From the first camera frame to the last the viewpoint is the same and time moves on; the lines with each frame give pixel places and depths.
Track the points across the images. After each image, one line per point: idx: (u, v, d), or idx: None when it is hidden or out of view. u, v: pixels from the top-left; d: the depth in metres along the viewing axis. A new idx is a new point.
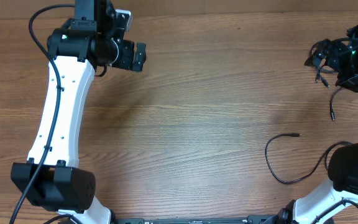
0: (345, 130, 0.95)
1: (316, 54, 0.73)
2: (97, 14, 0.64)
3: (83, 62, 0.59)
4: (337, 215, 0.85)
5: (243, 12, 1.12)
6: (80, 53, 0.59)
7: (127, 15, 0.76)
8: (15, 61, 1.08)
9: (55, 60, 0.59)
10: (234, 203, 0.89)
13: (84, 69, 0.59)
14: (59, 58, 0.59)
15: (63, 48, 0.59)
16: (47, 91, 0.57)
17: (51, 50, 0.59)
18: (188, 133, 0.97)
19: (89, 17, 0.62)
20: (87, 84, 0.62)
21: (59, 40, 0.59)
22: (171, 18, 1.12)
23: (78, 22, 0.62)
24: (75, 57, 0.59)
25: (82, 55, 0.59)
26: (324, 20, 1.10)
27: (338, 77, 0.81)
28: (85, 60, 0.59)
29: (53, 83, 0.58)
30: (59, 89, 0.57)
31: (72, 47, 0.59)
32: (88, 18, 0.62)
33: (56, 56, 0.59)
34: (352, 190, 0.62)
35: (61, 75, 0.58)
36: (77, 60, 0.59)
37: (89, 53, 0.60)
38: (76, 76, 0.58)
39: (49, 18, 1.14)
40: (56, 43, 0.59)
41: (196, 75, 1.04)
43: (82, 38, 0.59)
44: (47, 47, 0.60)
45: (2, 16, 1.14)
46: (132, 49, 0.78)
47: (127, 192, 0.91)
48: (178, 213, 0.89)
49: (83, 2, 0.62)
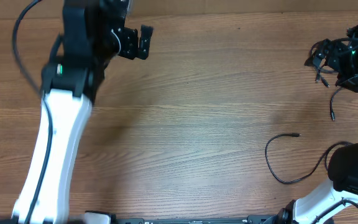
0: (345, 130, 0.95)
1: (316, 53, 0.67)
2: (91, 29, 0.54)
3: (79, 101, 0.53)
4: (337, 215, 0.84)
5: (243, 12, 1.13)
6: (76, 88, 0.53)
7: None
8: (16, 61, 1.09)
9: (48, 96, 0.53)
10: (234, 203, 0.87)
13: (79, 110, 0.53)
14: (52, 93, 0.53)
15: (58, 83, 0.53)
16: (38, 133, 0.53)
17: (45, 83, 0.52)
18: (188, 133, 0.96)
19: (82, 36, 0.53)
20: (84, 121, 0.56)
21: (53, 74, 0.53)
22: (172, 18, 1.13)
23: (71, 42, 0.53)
24: (71, 93, 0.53)
25: (78, 91, 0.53)
26: (324, 20, 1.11)
27: (338, 77, 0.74)
28: (82, 98, 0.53)
29: (45, 125, 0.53)
30: (51, 134, 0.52)
31: (67, 82, 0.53)
32: (81, 39, 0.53)
33: (50, 90, 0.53)
34: (352, 190, 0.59)
35: (54, 117, 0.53)
36: (73, 98, 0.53)
37: (87, 89, 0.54)
38: (70, 118, 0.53)
39: (51, 20, 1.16)
40: (49, 76, 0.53)
41: (196, 76, 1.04)
43: (78, 73, 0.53)
44: (41, 78, 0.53)
45: (4, 17, 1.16)
46: (135, 38, 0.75)
47: (127, 191, 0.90)
48: (178, 213, 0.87)
49: (74, 17, 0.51)
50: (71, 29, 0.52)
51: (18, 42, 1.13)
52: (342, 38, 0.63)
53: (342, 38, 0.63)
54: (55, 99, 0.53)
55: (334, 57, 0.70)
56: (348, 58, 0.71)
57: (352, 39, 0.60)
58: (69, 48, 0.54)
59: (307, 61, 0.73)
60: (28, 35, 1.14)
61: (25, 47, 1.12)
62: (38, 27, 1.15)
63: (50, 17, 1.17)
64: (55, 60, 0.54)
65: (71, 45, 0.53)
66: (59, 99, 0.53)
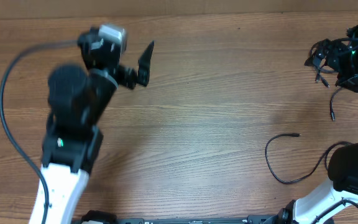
0: (345, 130, 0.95)
1: (315, 53, 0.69)
2: (82, 107, 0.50)
3: (76, 176, 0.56)
4: (337, 215, 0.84)
5: (243, 12, 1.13)
6: (75, 164, 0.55)
7: (118, 45, 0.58)
8: (16, 62, 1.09)
9: (46, 169, 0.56)
10: (234, 203, 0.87)
13: (75, 184, 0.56)
14: (50, 166, 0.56)
15: (58, 155, 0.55)
16: (36, 200, 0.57)
17: (46, 155, 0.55)
18: (188, 133, 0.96)
19: (74, 120, 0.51)
20: (81, 190, 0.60)
21: (54, 148, 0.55)
22: (172, 18, 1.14)
23: (64, 122, 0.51)
24: (69, 167, 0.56)
25: (76, 166, 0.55)
26: (324, 20, 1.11)
27: (338, 77, 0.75)
28: (79, 172, 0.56)
29: (42, 195, 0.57)
30: (47, 206, 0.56)
31: (67, 155, 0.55)
32: (74, 122, 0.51)
33: (48, 163, 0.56)
34: (352, 190, 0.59)
35: (50, 189, 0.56)
36: (70, 172, 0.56)
37: (86, 162, 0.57)
38: (66, 192, 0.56)
39: (50, 20, 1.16)
40: (50, 150, 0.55)
41: (196, 76, 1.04)
43: (76, 149, 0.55)
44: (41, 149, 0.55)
45: (4, 18, 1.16)
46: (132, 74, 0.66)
47: (127, 191, 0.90)
48: (178, 213, 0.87)
49: (60, 107, 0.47)
50: (62, 115, 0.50)
51: (18, 42, 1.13)
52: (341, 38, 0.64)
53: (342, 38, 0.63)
54: (54, 171, 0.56)
55: (335, 57, 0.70)
56: (348, 59, 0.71)
57: (351, 39, 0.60)
58: (65, 125, 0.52)
59: (308, 62, 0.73)
60: (28, 35, 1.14)
61: (25, 47, 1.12)
62: (38, 27, 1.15)
63: (50, 17, 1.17)
64: (54, 131, 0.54)
65: (65, 124, 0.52)
66: (57, 173, 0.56)
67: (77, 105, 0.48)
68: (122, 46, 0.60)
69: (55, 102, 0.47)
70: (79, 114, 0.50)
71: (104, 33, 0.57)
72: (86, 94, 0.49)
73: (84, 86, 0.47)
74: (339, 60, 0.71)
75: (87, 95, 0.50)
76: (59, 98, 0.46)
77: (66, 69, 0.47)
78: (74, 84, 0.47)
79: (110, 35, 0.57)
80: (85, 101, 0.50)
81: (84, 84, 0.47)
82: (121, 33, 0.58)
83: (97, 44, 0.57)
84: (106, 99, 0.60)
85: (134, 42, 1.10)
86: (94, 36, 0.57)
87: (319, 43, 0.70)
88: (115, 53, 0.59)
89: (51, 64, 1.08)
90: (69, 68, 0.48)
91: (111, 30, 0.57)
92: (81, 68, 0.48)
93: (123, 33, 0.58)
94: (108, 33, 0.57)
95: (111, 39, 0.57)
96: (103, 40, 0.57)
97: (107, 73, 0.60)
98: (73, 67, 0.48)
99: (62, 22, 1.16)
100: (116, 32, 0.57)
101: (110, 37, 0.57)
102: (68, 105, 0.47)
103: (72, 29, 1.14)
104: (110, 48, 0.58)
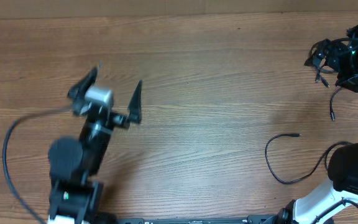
0: (345, 130, 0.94)
1: (316, 53, 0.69)
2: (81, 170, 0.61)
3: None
4: (337, 215, 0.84)
5: (243, 12, 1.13)
6: (79, 214, 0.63)
7: (104, 105, 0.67)
8: (16, 62, 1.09)
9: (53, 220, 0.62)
10: (234, 203, 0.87)
13: None
14: (57, 218, 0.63)
15: (63, 208, 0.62)
16: None
17: (52, 209, 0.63)
18: (188, 133, 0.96)
19: (73, 180, 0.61)
20: None
21: (59, 201, 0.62)
22: (172, 19, 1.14)
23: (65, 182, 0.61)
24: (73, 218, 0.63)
25: (80, 216, 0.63)
26: (324, 20, 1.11)
27: (338, 77, 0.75)
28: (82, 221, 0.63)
29: None
30: None
31: (71, 208, 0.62)
32: (73, 181, 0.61)
33: (55, 215, 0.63)
34: (352, 190, 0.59)
35: None
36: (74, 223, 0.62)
37: (87, 213, 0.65)
38: None
39: (50, 20, 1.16)
40: (56, 203, 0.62)
41: (196, 75, 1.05)
43: (79, 200, 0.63)
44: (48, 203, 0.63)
45: (4, 17, 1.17)
46: (122, 120, 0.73)
47: (126, 191, 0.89)
48: (178, 213, 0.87)
49: (64, 172, 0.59)
50: (64, 180, 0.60)
51: (18, 42, 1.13)
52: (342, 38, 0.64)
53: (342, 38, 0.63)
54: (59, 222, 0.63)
55: (335, 57, 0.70)
56: (348, 58, 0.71)
57: (352, 39, 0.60)
58: (66, 183, 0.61)
59: (308, 62, 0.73)
60: (28, 35, 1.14)
61: (26, 48, 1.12)
62: (38, 27, 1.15)
63: (50, 17, 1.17)
64: (58, 188, 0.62)
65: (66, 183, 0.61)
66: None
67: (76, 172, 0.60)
68: (110, 102, 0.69)
69: (57, 174, 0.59)
70: (79, 179, 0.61)
71: (89, 96, 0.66)
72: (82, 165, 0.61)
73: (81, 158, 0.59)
74: (339, 59, 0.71)
75: (84, 165, 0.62)
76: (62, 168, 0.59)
77: (64, 144, 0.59)
78: (72, 159, 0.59)
79: (95, 98, 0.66)
80: (83, 168, 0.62)
81: (80, 157, 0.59)
82: (109, 92, 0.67)
83: (86, 107, 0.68)
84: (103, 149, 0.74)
85: (134, 42, 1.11)
86: (82, 100, 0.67)
87: (318, 43, 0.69)
88: (104, 113, 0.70)
89: (51, 64, 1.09)
90: (68, 144, 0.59)
91: (96, 93, 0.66)
92: (76, 143, 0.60)
93: (107, 95, 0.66)
94: (92, 96, 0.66)
95: (97, 101, 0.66)
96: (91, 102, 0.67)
97: (98, 126, 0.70)
98: (69, 142, 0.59)
99: (62, 22, 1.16)
100: (100, 94, 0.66)
101: (95, 100, 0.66)
102: (68, 177, 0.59)
103: (72, 29, 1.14)
104: (98, 109, 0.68)
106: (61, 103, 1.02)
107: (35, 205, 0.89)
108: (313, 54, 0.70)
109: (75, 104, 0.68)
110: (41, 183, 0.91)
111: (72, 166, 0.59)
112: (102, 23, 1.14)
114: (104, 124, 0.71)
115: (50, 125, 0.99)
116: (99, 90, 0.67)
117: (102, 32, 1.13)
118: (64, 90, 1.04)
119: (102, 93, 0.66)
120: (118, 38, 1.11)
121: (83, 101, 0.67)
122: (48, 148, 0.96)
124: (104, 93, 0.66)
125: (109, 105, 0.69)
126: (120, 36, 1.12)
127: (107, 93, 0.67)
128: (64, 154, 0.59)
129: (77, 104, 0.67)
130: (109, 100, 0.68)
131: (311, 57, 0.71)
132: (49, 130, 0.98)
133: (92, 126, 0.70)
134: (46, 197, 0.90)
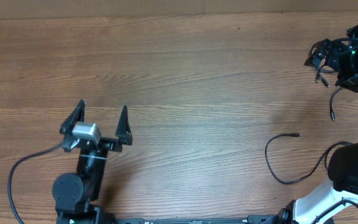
0: (345, 130, 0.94)
1: (316, 53, 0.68)
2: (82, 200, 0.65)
3: None
4: (337, 215, 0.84)
5: (243, 12, 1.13)
6: None
7: (92, 139, 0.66)
8: (16, 62, 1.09)
9: None
10: (234, 203, 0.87)
13: None
14: None
15: None
16: None
17: None
18: (188, 133, 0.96)
19: (78, 210, 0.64)
20: None
21: None
22: (172, 18, 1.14)
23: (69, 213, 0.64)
24: None
25: None
26: (324, 20, 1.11)
27: (338, 76, 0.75)
28: None
29: None
30: None
31: None
32: (78, 211, 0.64)
33: None
34: (352, 190, 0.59)
35: None
36: None
37: None
38: None
39: (50, 20, 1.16)
40: None
41: (196, 75, 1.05)
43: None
44: None
45: (4, 17, 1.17)
46: (115, 145, 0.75)
47: (127, 191, 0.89)
48: (178, 213, 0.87)
49: (68, 204, 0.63)
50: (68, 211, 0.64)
51: (18, 42, 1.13)
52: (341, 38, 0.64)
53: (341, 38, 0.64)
54: None
55: (334, 57, 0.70)
56: (348, 58, 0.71)
57: (352, 39, 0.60)
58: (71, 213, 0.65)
59: (308, 61, 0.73)
60: (28, 35, 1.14)
61: (26, 48, 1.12)
62: (38, 27, 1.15)
63: (50, 17, 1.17)
64: (63, 217, 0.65)
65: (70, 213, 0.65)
66: None
67: (79, 203, 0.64)
68: (97, 134, 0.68)
69: (61, 208, 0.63)
70: (82, 209, 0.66)
71: (76, 134, 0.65)
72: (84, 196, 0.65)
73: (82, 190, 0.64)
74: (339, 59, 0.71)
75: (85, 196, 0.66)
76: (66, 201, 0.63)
77: (66, 179, 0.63)
78: (74, 193, 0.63)
79: (83, 134, 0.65)
80: (85, 198, 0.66)
81: (81, 190, 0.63)
82: (93, 128, 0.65)
83: (75, 143, 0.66)
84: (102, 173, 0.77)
85: (134, 42, 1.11)
86: (71, 139, 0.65)
87: (318, 43, 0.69)
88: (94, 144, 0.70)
89: (51, 64, 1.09)
90: (69, 178, 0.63)
91: (82, 130, 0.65)
92: (76, 177, 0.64)
93: (93, 130, 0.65)
94: (80, 133, 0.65)
95: (84, 137, 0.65)
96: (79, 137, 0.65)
97: (93, 155, 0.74)
98: (69, 178, 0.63)
99: (62, 22, 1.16)
100: (87, 131, 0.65)
101: (83, 136, 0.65)
102: (71, 209, 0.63)
103: (72, 29, 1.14)
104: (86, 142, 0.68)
106: (61, 102, 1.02)
107: (35, 205, 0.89)
108: (313, 53, 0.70)
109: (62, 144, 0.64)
110: (41, 183, 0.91)
111: (74, 198, 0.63)
112: (102, 23, 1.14)
114: (97, 152, 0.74)
115: (49, 124, 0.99)
116: (84, 126, 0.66)
117: (102, 32, 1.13)
118: (64, 90, 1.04)
119: (89, 129, 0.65)
120: (118, 38, 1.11)
121: (71, 137, 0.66)
122: (48, 148, 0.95)
124: (90, 129, 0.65)
125: (97, 138, 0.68)
126: (120, 36, 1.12)
127: (94, 128, 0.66)
128: (66, 189, 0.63)
129: (64, 142, 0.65)
130: (96, 133, 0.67)
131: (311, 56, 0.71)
132: (49, 130, 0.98)
133: (87, 156, 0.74)
134: (45, 197, 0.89)
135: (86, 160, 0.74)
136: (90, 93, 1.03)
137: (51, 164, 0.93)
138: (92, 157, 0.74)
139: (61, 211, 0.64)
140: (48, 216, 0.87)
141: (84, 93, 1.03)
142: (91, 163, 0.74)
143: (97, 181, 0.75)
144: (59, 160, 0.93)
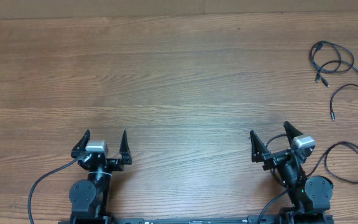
0: (345, 130, 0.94)
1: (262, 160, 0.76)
2: (94, 204, 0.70)
3: None
4: (337, 215, 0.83)
5: (243, 12, 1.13)
6: None
7: (102, 153, 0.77)
8: (17, 62, 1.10)
9: None
10: (234, 203, 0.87)
13: None
14: None
15: None
16: None
17: None
18: (188, 133, 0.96)
19: (89, 213, 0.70)
20: None
21: None
22: (172, 18, 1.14)
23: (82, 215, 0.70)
24: None
25: None
26: (324, 20, 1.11)
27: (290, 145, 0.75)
28: None
29: None
30: None
31: None
32: (89, 213, 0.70)
33: None
34: None
35: None
36: None
37: None
38: None
39: (50, 19, 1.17)
40: None
41: (196, 75, 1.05)
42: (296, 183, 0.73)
43: None
44: None
45: (4, 17, 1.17)
46: (117, 163, 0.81)
47: (127, 191, 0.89)
48: (178, 213, 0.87)
49: (82, 206, 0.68)
50: (81, 215, 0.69)
51: (18, 42, 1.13)
52: (311, 145, 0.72)
53: (311, 144, 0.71)
54: None
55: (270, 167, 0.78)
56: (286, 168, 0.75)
57: (301, 139, 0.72)
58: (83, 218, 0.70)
59: (284, 125, 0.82)
60: (28, 36, 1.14)
61: (26, 48, 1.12)
62: (38, 28, 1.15)
63: (50, 17, 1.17)
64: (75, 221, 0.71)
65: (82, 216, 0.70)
66: None
67: (91, 206, 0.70)
68: (106, 150, 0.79)
69: (76, 211, 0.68)
70: (94, 213, 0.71)
71: (89, 149, 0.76)
72: (96, 200, 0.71)
73: (95, 193, 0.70)
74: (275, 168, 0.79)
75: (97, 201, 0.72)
76: (81, 204, 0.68)
77: (81, 184, 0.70)
78: (87, 196, 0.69)
79: (94, 149, 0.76)
80: (96, 204, 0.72)
81: (94, 193, 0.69)
82: (104, 143, 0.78)
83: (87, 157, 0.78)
84: (108, 188, 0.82)
85: (133, 41, 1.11)
86: (84, 154, 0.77)
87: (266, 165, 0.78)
88: (102, 160, 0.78)
89: (51, 64, 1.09)
90: (83, 183, 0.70)
91: (93, 146, 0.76)
92: (90, 182, 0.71)
93: (102, 144, 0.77)
94: (93, 149, 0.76)
95: (96, 151, 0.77)
96: (93, 153, 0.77)
97: (100, 170, 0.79)
98: (85, 183, 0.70)
99: (62, 22, 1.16)
100: (97, 145, 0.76)
101: (94, 151, 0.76)
102: (85, 210, 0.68)
103: (72, 29, 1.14)
104: (97, 157, 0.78)
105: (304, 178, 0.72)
106: (61, 102, 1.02)
107: (35, 205, 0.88)
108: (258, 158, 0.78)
109: (77, 157, 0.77)
110: (41, 183, 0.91)
111: (88, 200, 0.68)
112: (102, 23, 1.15)
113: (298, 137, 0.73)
114: (104, 167, 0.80)
115: (50, 124, 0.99)
116: (95, 142, 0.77)
117: (102, 32, 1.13)
118: (64, 90, 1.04)
119: (99, 144, 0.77)
120: (118, 38, 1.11)
121: (84, 153, 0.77)
122: (49, 148, 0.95)
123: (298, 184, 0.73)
124: (100, 144, 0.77)
125: (106, 154, 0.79)
126: (120, 36, 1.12)
127: (103, 143, 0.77)
128: (82, 193, 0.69)
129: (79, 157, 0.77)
130: (106, 148, 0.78)
131: (286, 123, 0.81)
132: (49, 130, 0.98)
133: (95, 172, 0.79)
134: (45, 198, 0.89)
135: (94, 175, 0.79)
136: (80, 132, 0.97)
137: (52, 164, 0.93)
138: (100, 172, 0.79)
139: (75, 214, 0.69)
140: (48, 216, 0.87)
141: (84, 93, 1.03)
142: (99, 177, 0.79)
143: (104, 195, 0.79)
144: (59, 160, 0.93)
